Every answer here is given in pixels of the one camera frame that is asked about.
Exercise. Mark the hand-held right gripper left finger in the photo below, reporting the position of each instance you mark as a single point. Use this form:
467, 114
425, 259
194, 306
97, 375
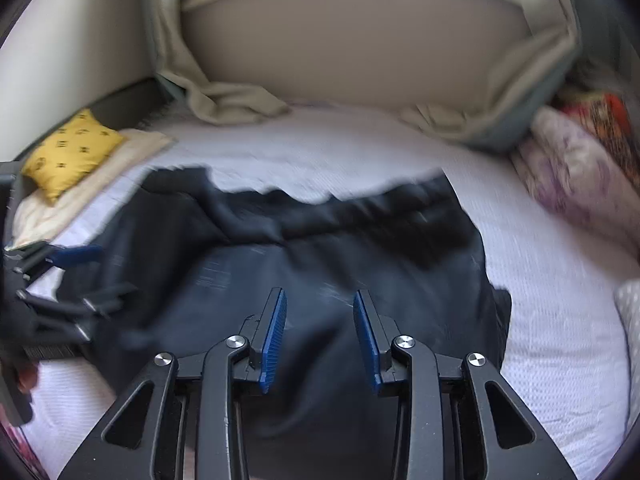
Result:
275, 340

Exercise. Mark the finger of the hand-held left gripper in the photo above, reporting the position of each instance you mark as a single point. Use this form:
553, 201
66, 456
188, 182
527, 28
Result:
100, 297
75, 255

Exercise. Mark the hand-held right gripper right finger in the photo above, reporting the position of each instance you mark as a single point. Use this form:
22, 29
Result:
366, 340

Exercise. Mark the dark navy jacket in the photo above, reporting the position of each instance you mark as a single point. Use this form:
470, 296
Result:
300, 270

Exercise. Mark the person's left hand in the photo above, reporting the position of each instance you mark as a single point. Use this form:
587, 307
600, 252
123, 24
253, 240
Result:
25, 379

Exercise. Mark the yellow patterned pillow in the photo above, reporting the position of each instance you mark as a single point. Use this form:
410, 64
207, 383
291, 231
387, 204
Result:
75, 152

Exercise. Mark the cream towel blanket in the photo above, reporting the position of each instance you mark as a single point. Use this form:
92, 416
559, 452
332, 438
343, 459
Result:
125, 152

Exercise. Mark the bed with white quilted cover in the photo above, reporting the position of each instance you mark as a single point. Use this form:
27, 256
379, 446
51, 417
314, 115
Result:
525, 310

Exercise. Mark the dark bed headboard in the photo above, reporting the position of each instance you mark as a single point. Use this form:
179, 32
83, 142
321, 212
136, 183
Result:
120, 97

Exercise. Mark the beige curtain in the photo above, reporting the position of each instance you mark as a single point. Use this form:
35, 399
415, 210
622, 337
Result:
220, 100
525, 85

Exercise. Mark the grey polka dot quilt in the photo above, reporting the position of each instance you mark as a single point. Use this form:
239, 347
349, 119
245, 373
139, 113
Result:
629, 315

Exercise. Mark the lilac floral folded quilt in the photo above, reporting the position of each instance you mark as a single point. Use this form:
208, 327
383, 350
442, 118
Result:
570, 170

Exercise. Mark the orange patterned blanket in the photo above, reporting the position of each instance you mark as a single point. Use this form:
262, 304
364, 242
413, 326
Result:
607, 115

